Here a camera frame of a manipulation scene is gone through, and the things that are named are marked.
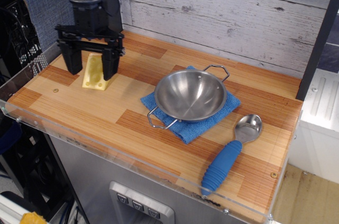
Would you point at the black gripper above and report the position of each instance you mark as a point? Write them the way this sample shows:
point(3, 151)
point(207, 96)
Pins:
point(90, 32)

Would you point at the yellow toy cheese wedge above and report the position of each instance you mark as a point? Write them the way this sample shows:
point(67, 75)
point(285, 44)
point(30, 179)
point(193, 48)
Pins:
point(94, 77)

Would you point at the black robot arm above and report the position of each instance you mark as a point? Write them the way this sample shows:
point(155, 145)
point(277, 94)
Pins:
point(97, 28)

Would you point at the blue fabric partition panel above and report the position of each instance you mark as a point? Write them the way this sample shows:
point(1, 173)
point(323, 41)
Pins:
point(45, 15)

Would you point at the blue folded cloth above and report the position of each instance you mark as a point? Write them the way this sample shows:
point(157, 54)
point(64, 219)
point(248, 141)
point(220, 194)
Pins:
point(187, 131)

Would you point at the steel toy fridge cabinet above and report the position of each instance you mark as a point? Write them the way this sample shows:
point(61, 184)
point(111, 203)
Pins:
point(147, 181)

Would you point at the silver dispenser button panel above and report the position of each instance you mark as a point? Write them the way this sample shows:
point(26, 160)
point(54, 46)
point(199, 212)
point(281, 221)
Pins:
point(133, 207)

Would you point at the white appliance top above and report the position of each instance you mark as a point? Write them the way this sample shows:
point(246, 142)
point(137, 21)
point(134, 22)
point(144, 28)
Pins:
point(314, 148)

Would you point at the steel pot with handles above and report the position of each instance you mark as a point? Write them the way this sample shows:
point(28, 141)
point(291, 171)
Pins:
point(191, 95)

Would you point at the steel spoon blue handle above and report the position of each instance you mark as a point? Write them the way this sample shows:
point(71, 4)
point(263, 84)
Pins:
point(246, 130)

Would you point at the dark grey right post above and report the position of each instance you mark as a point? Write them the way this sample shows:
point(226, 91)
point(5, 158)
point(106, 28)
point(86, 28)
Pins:
point(317, 51)

